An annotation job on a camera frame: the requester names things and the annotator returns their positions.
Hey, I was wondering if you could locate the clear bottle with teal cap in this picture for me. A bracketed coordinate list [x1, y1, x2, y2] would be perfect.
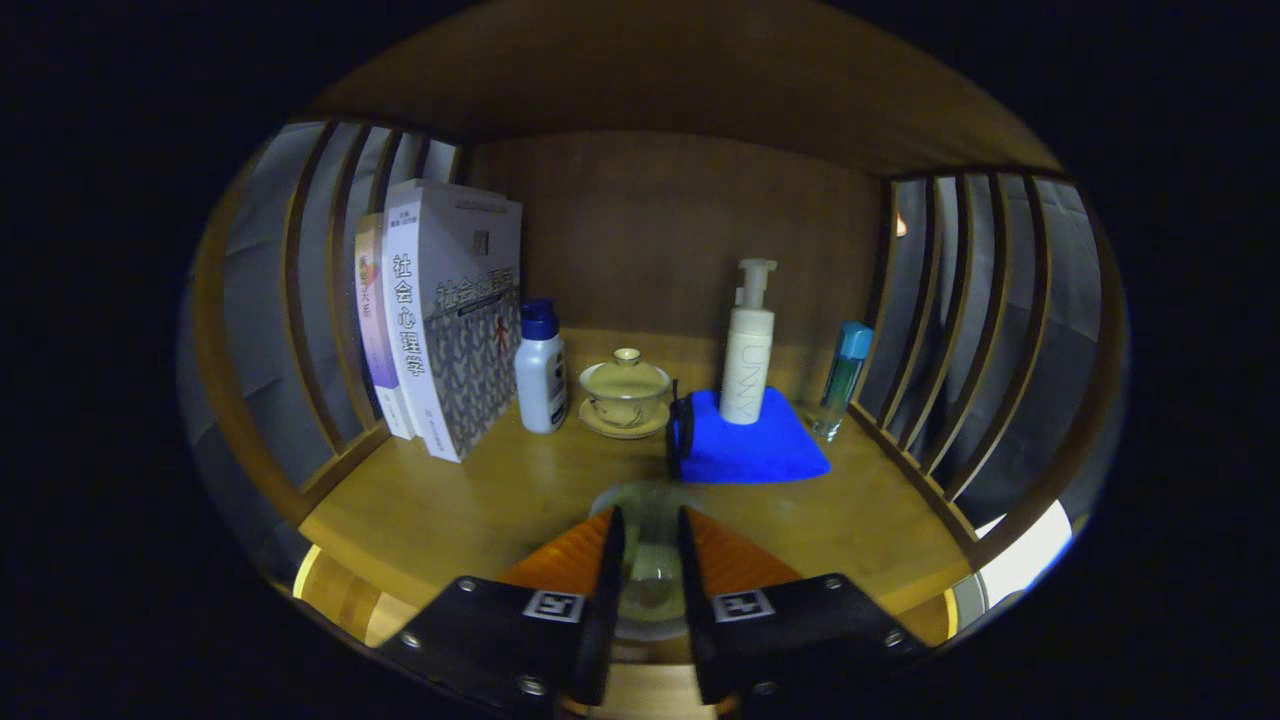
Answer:
[810, 321, 875, 442]

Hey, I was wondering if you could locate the blue folded cloth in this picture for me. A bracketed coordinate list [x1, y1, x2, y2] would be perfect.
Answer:
[666, 387, 832, 486]

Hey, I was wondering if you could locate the thick white patterned book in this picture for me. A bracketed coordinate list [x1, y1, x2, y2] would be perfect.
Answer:
[383, 178, 524, 464]

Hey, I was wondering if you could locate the pink and purple book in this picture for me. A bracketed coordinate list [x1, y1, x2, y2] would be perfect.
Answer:
[354, 212, 416, 441]

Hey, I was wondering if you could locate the white side cabinet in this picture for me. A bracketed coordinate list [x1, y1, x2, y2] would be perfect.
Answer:
[975, 498, 1076, 611]

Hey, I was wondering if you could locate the wooden countertop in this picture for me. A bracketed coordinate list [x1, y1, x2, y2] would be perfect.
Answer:
[298, 328, 976, 616]

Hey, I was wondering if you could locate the white pump bottle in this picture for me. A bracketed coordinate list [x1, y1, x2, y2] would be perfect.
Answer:
[719, 258, 779, 426]

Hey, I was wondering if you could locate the brown wooden cabinet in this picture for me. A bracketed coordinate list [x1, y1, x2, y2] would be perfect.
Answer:
[185, 0, 1126, 720]

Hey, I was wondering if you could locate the clear container with green item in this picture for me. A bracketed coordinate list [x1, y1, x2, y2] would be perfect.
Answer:
[588, 480, 716, 641]

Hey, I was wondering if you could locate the white bottle with blue cap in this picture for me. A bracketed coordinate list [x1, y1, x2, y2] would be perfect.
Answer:
[514, 298, 569, 435]

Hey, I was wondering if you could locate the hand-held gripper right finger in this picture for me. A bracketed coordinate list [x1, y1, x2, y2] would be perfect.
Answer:
[677, 505, 926, 706]

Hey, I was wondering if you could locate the yellow lidded teacup with saucer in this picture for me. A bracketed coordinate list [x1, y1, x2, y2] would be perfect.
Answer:
[578, 347, 673, 441]

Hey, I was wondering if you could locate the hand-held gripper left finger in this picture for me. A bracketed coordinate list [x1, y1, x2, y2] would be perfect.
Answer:
[378, 505, 627, 713]

